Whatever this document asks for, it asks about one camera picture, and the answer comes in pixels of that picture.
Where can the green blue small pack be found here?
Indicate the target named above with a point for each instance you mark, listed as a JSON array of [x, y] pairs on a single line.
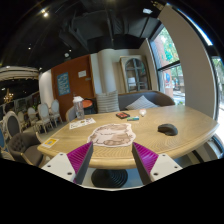
[[135, 118]]

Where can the black table pedestal base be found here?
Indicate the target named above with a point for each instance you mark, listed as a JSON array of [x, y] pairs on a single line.
[[104, 178]]

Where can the black red small box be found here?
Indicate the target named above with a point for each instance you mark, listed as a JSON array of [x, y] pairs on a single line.
[[122, 115]]

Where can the dark grey tufted armchair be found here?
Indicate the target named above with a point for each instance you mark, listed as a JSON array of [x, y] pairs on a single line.
[[24, 149]]

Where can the small clear pink cup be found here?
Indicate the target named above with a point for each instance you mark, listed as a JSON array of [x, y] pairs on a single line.
[[142, 112]]

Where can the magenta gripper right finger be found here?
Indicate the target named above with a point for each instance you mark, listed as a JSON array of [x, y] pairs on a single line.
[[152, 166]]

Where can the striped cushion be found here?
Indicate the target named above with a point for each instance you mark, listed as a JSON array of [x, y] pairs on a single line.
[[107, 102]]

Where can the round orange side table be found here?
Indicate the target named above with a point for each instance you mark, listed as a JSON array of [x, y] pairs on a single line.
[[87, 103]]

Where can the printed paper sheet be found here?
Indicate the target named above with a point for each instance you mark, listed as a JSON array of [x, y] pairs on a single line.
[[81, 123]]

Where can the white dining chair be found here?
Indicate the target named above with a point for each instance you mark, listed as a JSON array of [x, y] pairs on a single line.
[[44, 120], [54, 111]]

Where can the grey striped pillow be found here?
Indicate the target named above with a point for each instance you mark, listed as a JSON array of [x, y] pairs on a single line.
[[141, 103]]

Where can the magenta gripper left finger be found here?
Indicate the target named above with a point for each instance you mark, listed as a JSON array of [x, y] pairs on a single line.
[[72, 166]]

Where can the oval back grey chair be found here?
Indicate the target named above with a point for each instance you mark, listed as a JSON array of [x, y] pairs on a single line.
[[12, 124]]

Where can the blue wall poster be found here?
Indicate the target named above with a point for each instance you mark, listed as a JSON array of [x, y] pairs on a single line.
[[63, 84]]

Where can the black computer mouse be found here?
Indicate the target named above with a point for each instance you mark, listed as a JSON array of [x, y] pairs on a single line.
[[168, 129]]

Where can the arched mirror cabinet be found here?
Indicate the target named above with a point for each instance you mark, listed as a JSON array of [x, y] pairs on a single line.
[[135, 73]]

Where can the clear water bottle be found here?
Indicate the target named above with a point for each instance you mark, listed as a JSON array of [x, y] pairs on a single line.
[[78, 105]]

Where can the yellow sticker card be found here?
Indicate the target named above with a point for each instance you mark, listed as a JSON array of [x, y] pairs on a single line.
[[49, 142]]

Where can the cat-shaped mouse pad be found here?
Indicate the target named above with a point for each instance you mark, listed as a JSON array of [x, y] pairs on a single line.
[[113, 135]]

